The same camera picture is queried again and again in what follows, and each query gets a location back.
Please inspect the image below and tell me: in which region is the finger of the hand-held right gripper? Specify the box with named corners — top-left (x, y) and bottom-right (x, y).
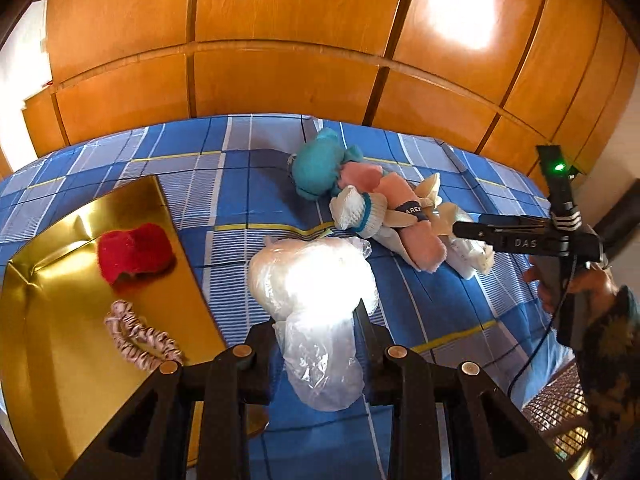
top-left (452, 214), bottom-right (511, 254)

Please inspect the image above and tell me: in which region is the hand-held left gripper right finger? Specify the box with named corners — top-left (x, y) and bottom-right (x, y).
top-left (350, 297), bottom-right (576, 480)

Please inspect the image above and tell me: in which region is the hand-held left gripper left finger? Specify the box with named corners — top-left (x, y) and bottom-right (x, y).
top-left (62, 321), bottom-right (286, 480)

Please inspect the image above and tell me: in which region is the pink sock with dark band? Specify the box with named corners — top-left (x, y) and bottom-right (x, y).
top-left (375, 180), bottom-right (447, 274)

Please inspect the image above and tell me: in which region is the clear plastic bag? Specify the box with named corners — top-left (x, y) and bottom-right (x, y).
top-left (246, 234), bottom-right (379, 413)

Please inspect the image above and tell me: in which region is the white waffle knit sock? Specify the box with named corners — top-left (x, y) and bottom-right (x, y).
top-left (330, 185), bottom-right (391, 238)

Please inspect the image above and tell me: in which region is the pink cloth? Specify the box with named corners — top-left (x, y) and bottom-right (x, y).
top-left (339, 162), bottom-right (393, 197)

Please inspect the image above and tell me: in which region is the teal plush bear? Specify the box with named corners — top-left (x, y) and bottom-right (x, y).
top-left (291, 127), bottom-right (365, 202)

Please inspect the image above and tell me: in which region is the gold metal tray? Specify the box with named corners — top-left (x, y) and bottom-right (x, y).
top-left (0, 175), bottom-right (266, 480)

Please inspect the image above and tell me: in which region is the person's right forearm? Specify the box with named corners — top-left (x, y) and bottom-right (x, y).
top-left (570, 285), bottom-right (640, 476)

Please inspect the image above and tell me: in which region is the person's right hand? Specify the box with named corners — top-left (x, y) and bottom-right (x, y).
top-left (522, 260), bottom-right (623, 326)

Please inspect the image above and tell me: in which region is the cream cloth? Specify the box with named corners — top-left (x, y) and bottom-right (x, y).
top-left (417, 172), bottom-right (473, 236)

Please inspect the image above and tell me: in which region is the pink patterned scrunchie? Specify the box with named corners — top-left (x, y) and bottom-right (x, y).
top-left (103, 300), bottom-right (185, 372)

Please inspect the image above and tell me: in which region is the red fluffy pouch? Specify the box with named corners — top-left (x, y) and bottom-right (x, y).
top-left (96, 225), bottom-right (177, 285)

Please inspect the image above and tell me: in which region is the bed with blue plaid sheet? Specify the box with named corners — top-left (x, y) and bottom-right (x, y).
top-left (0, 114), bottom-right (576, 480)

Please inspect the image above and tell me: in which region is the brown lattice basket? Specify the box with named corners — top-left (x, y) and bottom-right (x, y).
top-left (522, 360), bottom-right (593, 461)

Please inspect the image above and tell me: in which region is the wooden wardrobe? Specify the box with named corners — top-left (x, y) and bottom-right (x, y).
top-left (22, 0), bottom-right (640, 181)

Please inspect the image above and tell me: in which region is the black cable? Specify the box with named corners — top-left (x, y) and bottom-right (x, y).
top-left (506, 305), bottom-right (558, 398)

